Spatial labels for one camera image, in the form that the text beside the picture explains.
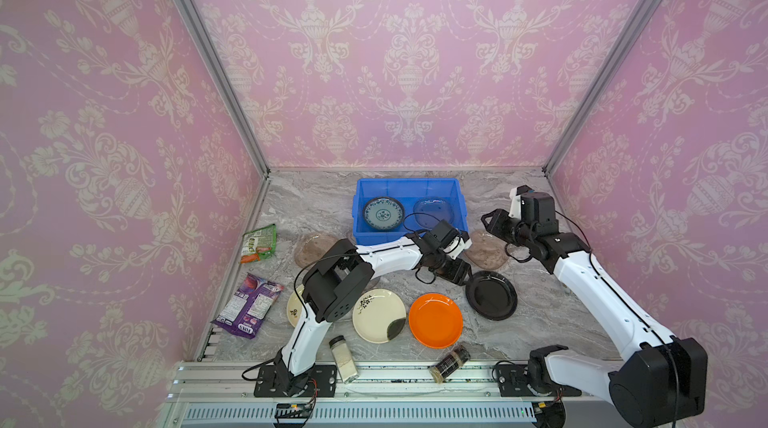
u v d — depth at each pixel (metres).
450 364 0.74
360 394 0.73
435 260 0.75
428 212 1.08
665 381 0.38
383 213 1.06
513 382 0.73
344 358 0.76
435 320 0.83
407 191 1.12
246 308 0.83
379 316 0.84
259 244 0.98
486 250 0.98
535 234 0.61
